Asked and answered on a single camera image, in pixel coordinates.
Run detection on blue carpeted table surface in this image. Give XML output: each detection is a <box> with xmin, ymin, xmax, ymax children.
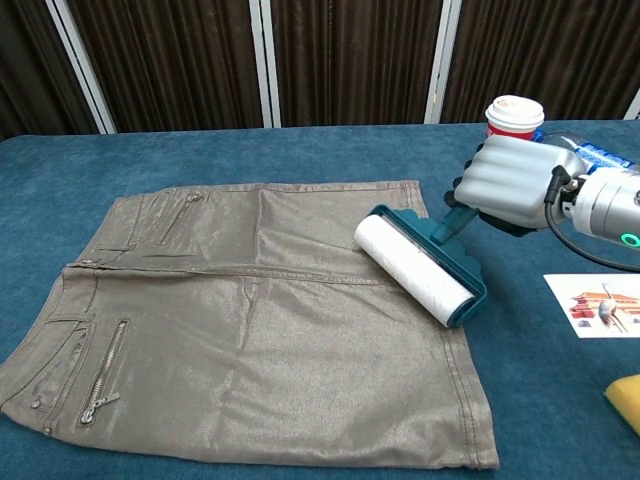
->
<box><xmin>0</xmin><ymin>118</ymin><xmax>640</xmax><ymax>480</ymax></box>

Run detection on teal lint roller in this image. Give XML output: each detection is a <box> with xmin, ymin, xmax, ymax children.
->
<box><xmin>353</xmin><ymin>202</ymin><xmax>487</xmax><ymax>330</ymax></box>

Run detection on dark curtain folding screen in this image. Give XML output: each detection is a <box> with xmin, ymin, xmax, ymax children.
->
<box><xmin>0</xmin><ymin>0</ymin><xmax>640</xmax><ymax>144</ymax></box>

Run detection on red paper cup white lid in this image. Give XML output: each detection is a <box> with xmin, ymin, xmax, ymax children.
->
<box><xmin>484</xmin><ymin>95</ymin><xmax>546</xmax><ymax>144</ymax></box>

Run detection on white picture postcard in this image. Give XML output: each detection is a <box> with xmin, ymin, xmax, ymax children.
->
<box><xmin>543</xmin><ymin>273</ymin><xmax>640</xmax><ymax>340</ymax></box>

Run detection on yellow sponge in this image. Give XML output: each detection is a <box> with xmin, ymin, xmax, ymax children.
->
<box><xmin>603</xmin><ymin>373</ymin><xmax>640</xmax><ymax>436</ymax></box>

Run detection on clear bottle blue label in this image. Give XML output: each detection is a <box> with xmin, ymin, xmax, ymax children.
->
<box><xmin>532</xmin><ymin>130</ymin><xmax>640</xmax><ymax>174</ymax></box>

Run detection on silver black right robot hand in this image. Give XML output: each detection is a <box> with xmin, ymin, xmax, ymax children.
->
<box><xmin>443</xmin><ymin>135</ymin><xmax>589</xmax><ymax>239</ymax></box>

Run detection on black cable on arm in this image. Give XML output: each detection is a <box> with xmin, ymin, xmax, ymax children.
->
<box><xmin>543</xmin><ymin>166</ymin><xmax>640</xmax><ymax>274</ymax></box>

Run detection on shiny taupe zipper skirt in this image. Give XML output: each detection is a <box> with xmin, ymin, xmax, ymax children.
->
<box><xmin>0</xmin><ymin>179</ymin><xmax>501</xmax><ymax>472</ymax></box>

